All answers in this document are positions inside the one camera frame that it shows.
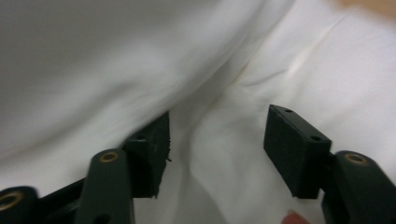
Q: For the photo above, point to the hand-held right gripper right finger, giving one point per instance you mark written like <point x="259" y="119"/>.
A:
<point x="295" y="152"/>

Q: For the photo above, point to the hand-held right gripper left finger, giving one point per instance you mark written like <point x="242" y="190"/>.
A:
<point x="149" y="161"/>

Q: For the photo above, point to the white tiered skirt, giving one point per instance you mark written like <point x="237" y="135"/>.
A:
<point x="218" y="46"/>

